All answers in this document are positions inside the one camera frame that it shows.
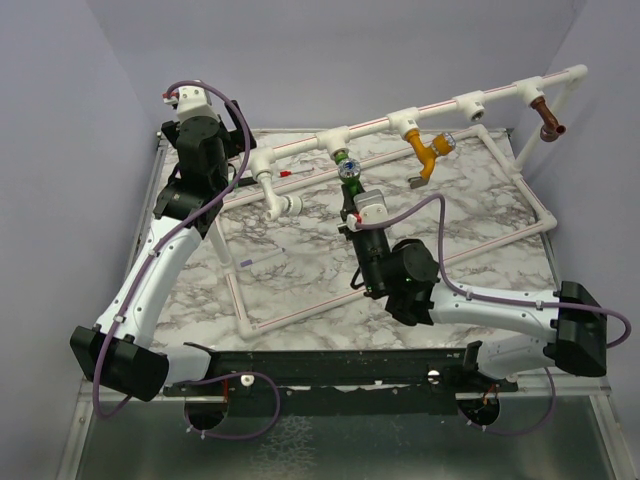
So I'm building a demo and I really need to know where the green plastic faucet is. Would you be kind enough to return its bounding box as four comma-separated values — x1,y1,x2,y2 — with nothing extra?
333,149,361,196

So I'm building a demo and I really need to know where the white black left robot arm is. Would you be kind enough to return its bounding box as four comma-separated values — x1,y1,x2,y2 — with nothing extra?
70,95,256,404

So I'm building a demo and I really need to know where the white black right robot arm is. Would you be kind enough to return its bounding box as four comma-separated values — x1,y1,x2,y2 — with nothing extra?
339,186,607,391

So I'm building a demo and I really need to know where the green black highlighter marker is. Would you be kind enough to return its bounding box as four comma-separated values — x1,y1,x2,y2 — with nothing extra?
235,177,257,188

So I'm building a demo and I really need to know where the red capped white pen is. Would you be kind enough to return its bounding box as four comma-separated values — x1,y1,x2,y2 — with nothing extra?
279,167,315,178

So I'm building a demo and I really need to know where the small grey metal piece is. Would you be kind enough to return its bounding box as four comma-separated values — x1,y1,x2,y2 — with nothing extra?
407,177,428,189

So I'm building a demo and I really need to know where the white plastic faucet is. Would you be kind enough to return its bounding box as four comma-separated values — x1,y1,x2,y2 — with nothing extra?
255,172,303,221

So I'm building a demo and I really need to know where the purple capped white pen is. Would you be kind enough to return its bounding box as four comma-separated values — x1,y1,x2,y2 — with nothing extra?
238,247,286,268

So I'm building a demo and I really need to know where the yellow plastic faucet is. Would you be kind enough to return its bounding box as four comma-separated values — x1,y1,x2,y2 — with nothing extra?
404,129,456,181

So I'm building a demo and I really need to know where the brown plastic faucet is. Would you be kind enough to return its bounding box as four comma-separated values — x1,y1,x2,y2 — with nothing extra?
530,96,567,143

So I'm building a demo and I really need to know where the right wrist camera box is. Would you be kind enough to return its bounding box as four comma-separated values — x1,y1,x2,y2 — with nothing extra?
345,189,388,231

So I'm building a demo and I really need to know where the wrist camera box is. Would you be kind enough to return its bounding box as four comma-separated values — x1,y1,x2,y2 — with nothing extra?
345,189,388,231
162,86,220,122

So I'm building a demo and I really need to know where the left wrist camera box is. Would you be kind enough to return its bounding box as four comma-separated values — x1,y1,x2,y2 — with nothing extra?
162,86,220,122

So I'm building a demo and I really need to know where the white PVC pipe frame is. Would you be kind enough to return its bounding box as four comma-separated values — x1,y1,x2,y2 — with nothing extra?
212,64,589,342

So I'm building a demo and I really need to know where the aluminium table edge frame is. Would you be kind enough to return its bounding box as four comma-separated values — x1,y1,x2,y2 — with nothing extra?
123,131,170,281

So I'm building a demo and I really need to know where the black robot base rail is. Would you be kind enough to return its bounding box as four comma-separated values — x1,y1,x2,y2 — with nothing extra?
163,343,517,417

